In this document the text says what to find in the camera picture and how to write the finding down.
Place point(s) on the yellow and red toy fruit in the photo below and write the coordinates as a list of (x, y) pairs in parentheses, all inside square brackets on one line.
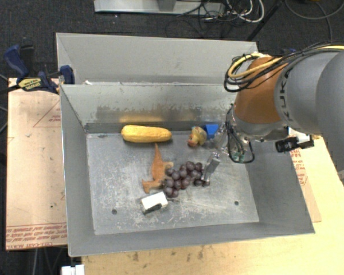
[(197, 137)]

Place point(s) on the purple toy grape bunch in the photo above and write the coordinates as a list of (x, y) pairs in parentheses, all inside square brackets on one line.
[(182, 178)]

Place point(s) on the black cylinder on white bracket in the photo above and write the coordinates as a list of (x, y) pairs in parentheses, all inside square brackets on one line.
[(288, 145)]

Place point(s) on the white and black block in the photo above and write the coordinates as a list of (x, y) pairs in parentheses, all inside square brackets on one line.
[(153, 201)]

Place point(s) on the grey metal bin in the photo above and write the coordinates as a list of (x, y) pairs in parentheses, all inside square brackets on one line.
[(126, 165)]

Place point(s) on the brown cardboard board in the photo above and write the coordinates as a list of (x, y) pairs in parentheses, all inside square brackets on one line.
[(34, 159)]

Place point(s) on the orange toy dinosaur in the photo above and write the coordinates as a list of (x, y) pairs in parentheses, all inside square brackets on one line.
[(157, 169)]

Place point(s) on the blue block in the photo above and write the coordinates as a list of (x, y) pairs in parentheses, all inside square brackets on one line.
[(212, 129)]

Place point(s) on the yellow toy corn cob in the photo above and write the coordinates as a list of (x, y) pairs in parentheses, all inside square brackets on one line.
[(146, 134)]

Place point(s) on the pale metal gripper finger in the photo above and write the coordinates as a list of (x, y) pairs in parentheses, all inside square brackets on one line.
[(216, 139), (210, 166)]

